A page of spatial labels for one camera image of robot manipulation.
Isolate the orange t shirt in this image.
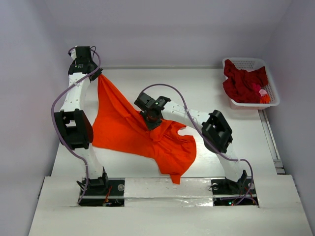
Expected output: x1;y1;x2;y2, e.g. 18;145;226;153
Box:
93;75;197;184

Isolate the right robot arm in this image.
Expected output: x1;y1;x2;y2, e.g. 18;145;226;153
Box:
134;92;247;195

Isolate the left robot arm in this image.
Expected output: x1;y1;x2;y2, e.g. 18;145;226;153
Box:
53;46;109;194

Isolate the dark red t shirt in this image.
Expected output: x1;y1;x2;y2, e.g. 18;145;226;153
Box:
223;59;268;103

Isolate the pink garment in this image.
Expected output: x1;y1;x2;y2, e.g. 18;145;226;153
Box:
252;83;268;97

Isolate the white plastic basket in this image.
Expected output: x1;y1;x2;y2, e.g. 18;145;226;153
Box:
222;57;280;110

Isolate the small orange garment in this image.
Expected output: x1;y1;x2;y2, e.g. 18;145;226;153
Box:
260;94;271;104

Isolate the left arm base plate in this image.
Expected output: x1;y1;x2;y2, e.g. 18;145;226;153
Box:
79;178;125;207

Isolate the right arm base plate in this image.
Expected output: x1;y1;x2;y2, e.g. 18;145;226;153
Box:
208;178;258;207

